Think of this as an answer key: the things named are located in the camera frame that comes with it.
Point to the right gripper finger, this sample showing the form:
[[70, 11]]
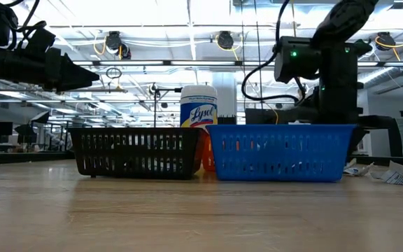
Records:
[[359, 138]]

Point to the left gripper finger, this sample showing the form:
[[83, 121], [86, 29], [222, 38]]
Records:
[[73, 85], [75, 71]]

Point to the white first aid packet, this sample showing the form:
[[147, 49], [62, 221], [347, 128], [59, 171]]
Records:
[[357, 170], [401, 176]]

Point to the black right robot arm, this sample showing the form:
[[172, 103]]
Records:
[[345, 17]]

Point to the blue plastic basket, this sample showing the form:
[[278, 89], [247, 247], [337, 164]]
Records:
[[282, 129]]

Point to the black plastic basket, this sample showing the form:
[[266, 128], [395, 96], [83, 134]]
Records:
[[135, 130]]

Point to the black monitor back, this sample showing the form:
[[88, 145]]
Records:
[[264, 117]]

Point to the white pillar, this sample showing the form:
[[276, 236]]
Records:
[[226, 94]]

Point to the black block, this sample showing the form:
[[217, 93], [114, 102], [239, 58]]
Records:
[[226, 120]]

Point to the Lysol wipes canister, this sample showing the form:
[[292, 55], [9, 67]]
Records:
[[198, 108]]

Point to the orange plastic basket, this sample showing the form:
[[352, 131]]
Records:
[[208, 154]]

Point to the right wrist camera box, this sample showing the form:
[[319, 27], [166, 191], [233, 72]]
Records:
[[296, 59]]

